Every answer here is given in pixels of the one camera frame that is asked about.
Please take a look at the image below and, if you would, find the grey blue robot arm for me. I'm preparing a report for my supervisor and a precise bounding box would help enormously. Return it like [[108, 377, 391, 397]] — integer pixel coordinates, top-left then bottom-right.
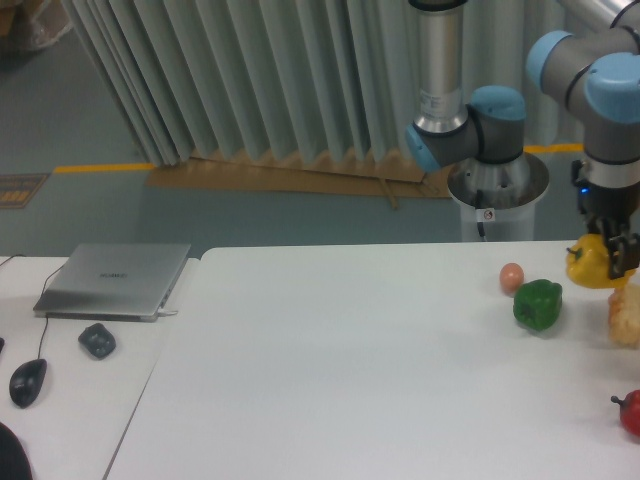
[[405, 1, 639, 280]]

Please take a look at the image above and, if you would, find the black mouse cable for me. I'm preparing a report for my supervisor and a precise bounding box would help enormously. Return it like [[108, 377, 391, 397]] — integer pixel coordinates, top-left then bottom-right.
[[0, 254, 68, 361]]

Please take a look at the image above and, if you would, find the bread loaf piece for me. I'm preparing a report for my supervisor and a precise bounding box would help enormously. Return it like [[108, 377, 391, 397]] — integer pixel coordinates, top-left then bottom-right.
[[608, 283, 639, 348]]

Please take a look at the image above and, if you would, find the pale green curtain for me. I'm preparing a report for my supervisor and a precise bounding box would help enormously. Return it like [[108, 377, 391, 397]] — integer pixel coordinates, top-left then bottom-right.
[[59, 0, 621, 169]]

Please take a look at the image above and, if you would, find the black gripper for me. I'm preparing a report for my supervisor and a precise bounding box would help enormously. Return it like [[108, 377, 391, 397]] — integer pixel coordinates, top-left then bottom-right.
[[577, 182, 639, 279]]

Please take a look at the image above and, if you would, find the silver closed laptop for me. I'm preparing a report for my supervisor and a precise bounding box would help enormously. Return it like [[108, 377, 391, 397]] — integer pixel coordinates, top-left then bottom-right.
[[33, 243, 191, 321]]

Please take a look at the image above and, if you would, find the green bell pepper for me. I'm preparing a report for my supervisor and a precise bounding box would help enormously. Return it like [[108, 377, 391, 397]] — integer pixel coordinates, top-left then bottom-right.
[[512, 279, 563, 332]]

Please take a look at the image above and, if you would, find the yellow bell pepper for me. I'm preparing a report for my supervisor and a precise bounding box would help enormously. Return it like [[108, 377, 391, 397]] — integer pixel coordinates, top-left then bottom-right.
[[566, 234, 636, 289]]

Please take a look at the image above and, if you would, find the yellow floor tape left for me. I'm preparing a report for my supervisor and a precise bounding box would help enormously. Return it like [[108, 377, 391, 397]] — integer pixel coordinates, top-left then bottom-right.
[[53, 163, 154, 174]]

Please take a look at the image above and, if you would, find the brown egg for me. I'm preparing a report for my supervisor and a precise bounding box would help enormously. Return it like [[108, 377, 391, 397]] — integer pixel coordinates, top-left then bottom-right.
[[499, 263, 525, 294]]

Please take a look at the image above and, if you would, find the yellow floor tape right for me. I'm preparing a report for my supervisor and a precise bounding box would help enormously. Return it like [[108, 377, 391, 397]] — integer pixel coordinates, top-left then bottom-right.
[[524, 143, 583, 154]]

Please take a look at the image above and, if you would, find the red bell pepper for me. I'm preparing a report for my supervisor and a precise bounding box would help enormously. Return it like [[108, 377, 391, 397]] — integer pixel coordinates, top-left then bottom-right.
[[610, 390, 640, 437]]

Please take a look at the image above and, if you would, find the black small controller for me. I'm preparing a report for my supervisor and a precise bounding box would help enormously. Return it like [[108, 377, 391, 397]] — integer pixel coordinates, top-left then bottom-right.
[[78, 323, 117, 360]]

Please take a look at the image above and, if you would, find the yellow floor tape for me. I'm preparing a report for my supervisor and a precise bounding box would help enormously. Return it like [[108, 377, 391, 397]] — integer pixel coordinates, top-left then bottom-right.
[[53, 163, 154, 174], [524, 143, 583, 154]]

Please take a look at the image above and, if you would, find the black computer mouse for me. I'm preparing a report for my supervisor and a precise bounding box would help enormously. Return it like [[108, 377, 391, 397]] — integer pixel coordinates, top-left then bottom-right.
[[9, 358, 48, 409]]

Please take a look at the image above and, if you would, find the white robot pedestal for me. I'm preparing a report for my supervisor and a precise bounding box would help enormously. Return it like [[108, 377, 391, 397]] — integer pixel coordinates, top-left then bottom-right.
[[447, 153, 550, 242]]

